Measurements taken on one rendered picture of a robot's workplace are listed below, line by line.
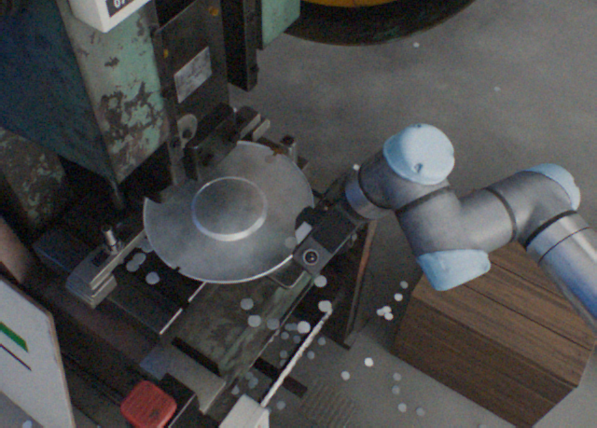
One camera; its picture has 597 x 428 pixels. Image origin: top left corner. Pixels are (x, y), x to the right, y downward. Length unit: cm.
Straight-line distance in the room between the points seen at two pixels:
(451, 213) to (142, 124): 38
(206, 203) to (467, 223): 49
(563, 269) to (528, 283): 82
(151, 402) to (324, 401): 69
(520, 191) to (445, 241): 12
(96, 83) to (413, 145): 35
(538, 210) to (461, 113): 163
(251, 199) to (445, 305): 62
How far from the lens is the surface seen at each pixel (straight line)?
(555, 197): 82
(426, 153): 74
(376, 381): 179
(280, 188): 110
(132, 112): 74
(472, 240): 76
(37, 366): 152
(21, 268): 131
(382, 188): 77
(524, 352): 152
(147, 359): 112
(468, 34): 275
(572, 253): 78
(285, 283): 101
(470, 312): 153
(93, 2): 58
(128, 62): 70
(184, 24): 83
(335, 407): 158
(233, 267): 102
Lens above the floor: 166
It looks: 54 degrees down
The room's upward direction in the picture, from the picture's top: 2 degrees clockwise
